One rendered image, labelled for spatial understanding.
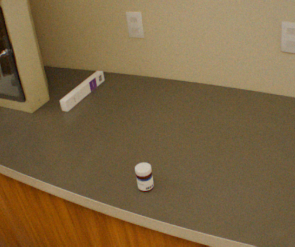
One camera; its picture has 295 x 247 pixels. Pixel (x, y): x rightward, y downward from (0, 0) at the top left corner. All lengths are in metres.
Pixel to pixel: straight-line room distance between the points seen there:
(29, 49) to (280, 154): 0.96
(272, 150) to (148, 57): 0.71
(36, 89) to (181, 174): 0.71
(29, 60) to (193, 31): 0.63
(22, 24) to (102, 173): 0.64
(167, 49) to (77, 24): 0.45
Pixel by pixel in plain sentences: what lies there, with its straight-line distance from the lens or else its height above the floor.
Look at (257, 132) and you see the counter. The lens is 1.13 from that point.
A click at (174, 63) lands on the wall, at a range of 1.47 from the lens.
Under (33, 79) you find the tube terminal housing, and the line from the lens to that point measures 1.41.
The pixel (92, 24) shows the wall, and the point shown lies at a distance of 1.61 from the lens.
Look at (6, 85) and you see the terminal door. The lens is 1.44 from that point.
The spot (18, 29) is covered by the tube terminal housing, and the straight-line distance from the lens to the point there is 1.34.
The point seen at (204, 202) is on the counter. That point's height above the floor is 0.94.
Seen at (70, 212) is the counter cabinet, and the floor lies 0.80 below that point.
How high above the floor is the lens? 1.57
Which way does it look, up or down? 32 degrees down
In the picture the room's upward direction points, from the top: 8 degrees counter-clockwise
